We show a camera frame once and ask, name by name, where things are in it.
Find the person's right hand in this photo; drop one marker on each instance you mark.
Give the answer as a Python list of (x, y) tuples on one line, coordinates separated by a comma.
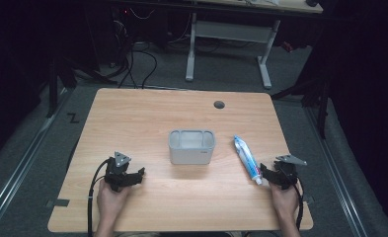
[(284, 200)]

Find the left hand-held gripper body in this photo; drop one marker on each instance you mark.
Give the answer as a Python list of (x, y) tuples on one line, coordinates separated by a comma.
[(116, 173)]

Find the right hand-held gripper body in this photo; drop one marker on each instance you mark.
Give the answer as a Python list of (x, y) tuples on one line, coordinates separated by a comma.
[(286, 174)]

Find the person's left hand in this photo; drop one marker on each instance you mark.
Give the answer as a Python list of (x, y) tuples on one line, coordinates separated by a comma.
[(110, 202)]

